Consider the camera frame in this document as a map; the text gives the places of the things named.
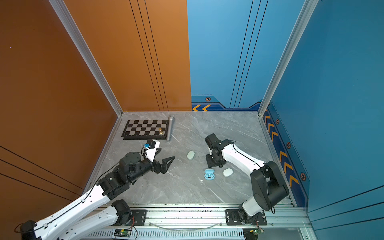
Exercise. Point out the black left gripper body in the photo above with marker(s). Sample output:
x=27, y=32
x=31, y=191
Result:
x=156, y=166

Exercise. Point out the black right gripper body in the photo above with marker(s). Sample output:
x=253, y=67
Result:
x=211, y=160

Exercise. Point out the light blue charging case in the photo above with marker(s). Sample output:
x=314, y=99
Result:
x=209, y=174

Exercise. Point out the white earbud charging case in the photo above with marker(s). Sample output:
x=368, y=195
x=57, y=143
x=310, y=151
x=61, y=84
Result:
x=228, y=172

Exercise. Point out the mint green charging case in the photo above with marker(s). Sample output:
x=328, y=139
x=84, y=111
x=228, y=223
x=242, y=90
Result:
x=190, y=155

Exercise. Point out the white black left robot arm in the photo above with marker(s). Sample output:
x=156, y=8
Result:
x=97, y=208

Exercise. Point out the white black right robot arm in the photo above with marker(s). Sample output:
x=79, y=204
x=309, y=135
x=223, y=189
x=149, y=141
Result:
x=268, y=183

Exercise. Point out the black white chessboard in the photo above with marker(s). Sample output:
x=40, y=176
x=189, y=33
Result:
x=145, y=130

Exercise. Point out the silver microphone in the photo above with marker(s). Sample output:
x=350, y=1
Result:
x=170, y=127

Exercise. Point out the green circuit board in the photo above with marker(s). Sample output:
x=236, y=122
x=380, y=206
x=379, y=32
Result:
x=122, y=233
x=257, y=231

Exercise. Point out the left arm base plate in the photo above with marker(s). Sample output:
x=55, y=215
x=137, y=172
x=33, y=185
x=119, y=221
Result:
x=137, y=217

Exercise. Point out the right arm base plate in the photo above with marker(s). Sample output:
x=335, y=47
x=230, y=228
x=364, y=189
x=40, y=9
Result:
x=236, y=217

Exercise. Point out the aluminium corner post right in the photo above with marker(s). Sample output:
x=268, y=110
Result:
x=292, y=43

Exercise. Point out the aluminium corner post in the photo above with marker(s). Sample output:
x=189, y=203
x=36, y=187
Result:
x=76, y=36
x=292, y=43

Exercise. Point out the aluminium corner post left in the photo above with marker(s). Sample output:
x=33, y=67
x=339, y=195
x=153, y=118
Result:
x=76, y=36

